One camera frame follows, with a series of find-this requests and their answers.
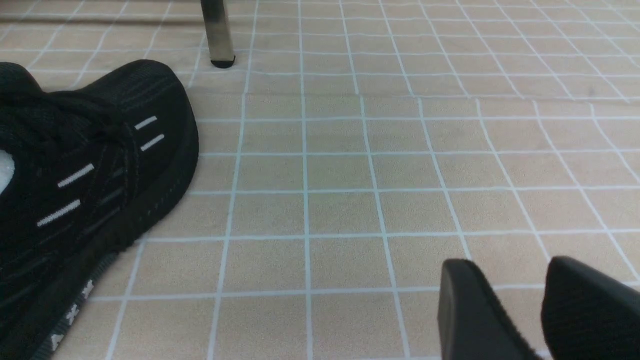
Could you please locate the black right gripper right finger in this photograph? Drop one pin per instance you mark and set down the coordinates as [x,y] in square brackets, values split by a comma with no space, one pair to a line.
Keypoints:
[588,315]

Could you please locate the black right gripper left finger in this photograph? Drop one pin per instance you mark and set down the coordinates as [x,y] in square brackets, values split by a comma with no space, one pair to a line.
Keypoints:
[472,322]

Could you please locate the metal rack leg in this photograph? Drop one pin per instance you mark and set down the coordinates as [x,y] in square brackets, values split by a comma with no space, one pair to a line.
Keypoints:
[218,33]

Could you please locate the black mesh sneaker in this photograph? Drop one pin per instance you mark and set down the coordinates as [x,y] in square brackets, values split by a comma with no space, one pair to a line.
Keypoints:
[86,173]

